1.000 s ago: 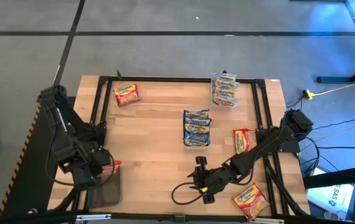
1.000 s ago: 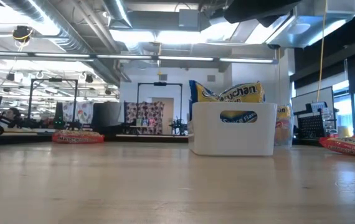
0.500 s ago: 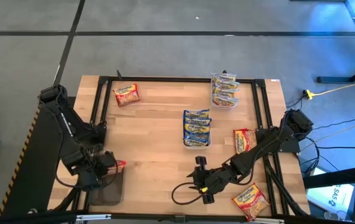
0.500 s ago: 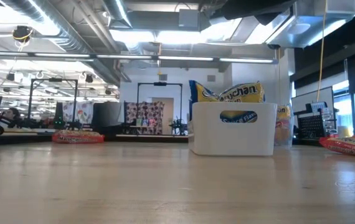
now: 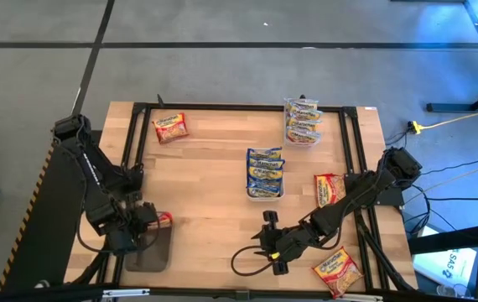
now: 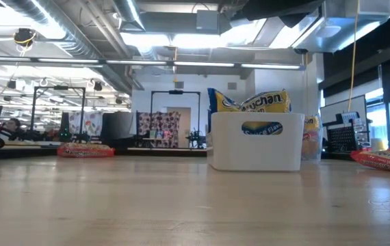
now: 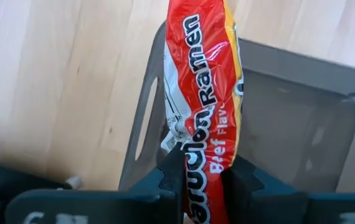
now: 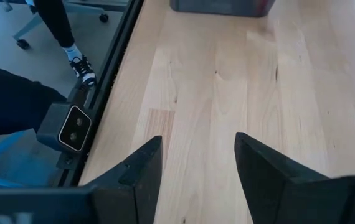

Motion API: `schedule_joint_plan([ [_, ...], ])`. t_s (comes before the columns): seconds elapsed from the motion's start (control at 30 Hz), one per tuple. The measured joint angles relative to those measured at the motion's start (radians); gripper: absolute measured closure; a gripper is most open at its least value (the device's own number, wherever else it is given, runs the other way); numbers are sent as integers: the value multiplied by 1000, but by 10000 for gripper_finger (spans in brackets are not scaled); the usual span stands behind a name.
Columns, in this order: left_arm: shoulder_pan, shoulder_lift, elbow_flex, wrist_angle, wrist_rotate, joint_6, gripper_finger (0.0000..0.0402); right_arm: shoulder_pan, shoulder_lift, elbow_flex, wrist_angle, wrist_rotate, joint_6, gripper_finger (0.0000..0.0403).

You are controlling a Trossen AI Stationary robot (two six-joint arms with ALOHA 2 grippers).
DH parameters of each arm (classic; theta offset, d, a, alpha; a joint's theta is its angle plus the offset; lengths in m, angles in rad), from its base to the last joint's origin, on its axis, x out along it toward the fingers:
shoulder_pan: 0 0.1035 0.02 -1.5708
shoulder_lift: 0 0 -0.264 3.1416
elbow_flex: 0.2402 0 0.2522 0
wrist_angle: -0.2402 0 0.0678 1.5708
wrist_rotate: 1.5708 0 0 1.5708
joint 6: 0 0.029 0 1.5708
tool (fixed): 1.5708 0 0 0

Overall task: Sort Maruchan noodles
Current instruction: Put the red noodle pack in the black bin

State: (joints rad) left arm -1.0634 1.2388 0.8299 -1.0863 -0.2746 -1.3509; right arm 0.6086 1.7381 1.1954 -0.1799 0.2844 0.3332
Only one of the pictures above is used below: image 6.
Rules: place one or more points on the rectangular metal air duct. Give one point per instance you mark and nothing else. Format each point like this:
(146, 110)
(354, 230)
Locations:
(345, 24)

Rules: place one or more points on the dark floral cloth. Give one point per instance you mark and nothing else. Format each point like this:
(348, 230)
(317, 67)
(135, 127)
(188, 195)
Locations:
(160, 126)

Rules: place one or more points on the white patterned cloth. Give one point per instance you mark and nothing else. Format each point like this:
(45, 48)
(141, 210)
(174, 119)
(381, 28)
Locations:
(90, 123)

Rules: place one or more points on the blue soy sauce noodle pack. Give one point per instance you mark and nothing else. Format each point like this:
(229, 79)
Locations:
(222, 102)

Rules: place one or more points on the yellow container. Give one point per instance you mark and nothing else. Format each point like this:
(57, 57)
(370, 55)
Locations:
(379, 145)

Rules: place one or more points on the yellow ramen packets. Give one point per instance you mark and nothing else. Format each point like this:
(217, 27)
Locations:
(267, 102)

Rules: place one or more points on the person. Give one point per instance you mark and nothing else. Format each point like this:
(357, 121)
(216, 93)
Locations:
(10, 128)

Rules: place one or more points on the white plastic bin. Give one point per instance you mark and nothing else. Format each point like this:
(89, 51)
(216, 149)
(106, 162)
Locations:
(229, 147)

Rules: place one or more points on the silver spiral air duct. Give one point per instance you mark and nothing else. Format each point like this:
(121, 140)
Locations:
(78, 41)

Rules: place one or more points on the dark grey partition panel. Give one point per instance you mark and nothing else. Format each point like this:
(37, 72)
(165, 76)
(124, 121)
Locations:
(118, 128)

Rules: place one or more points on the long linear ceiling light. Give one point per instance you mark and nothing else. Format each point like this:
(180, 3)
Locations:
(202, 64)

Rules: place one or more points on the white board panel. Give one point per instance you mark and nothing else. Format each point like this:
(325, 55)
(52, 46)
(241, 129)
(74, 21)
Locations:
(352, 106)

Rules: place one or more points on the red beef noodle pack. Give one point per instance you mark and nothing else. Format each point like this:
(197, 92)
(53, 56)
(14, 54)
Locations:
(85, 152)
(386, 160)

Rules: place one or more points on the small background robot arm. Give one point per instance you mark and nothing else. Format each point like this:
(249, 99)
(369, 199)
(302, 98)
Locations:
(195, 140)

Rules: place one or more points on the grey ceiling junction box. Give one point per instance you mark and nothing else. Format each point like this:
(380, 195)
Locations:
(208, 21)

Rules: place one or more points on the black metal gantry frame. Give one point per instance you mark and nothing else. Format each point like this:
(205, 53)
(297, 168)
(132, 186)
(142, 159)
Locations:
(152, 116)
(33, 112)

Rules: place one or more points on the beige door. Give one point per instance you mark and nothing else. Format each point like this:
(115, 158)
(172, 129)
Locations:
(184, 126)

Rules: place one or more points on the black perforated crate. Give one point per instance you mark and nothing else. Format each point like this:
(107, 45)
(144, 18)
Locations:
(342, 139)

